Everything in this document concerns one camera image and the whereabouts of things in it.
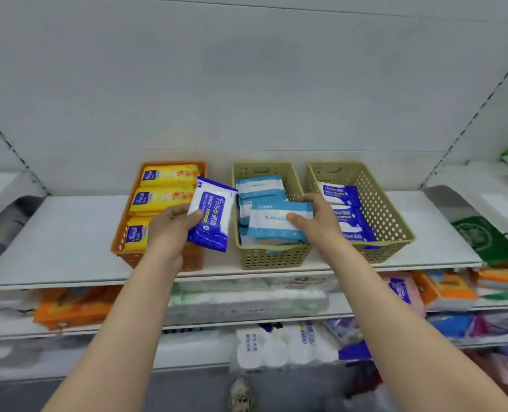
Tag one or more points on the green and white tissue pack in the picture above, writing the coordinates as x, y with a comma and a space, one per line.
245, 302

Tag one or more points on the person's left forearm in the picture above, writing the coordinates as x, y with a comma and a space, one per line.
116, 338

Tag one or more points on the leopard print shoe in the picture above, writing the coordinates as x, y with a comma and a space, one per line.
241, 396

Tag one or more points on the blue tissue pack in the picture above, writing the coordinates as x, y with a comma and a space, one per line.
352, 351

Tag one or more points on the orange plastic basket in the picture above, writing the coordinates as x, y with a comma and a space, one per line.
194, 259

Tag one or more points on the orange white tissue pack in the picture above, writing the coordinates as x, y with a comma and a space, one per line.
442, 291

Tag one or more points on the pink tissue pack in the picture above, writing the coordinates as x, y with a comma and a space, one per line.
401, 291

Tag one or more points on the white bag blue print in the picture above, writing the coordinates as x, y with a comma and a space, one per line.
279, 347

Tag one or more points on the person's right hand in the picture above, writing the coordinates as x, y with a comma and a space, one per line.
324, 227

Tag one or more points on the white wrapped paper pack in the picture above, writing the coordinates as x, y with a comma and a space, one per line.
5, 240

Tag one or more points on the person's left hand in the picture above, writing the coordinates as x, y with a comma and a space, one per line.
168, 235

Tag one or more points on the light blue wipes pack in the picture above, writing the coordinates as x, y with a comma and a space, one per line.
271, 220

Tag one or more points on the row of blue packs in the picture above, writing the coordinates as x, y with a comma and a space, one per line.
455, 326

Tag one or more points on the olive plastic basket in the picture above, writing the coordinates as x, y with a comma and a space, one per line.
271, 257
391, 235

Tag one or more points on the person's right forearm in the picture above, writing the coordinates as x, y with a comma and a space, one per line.
408, 338

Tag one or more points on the green printed bag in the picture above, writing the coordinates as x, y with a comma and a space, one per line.
485, 240

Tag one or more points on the orange paper roll pack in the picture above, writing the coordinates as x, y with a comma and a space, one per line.
73, 306
502, 276

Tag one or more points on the stack of blue wipes packets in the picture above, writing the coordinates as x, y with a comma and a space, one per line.
258, 186

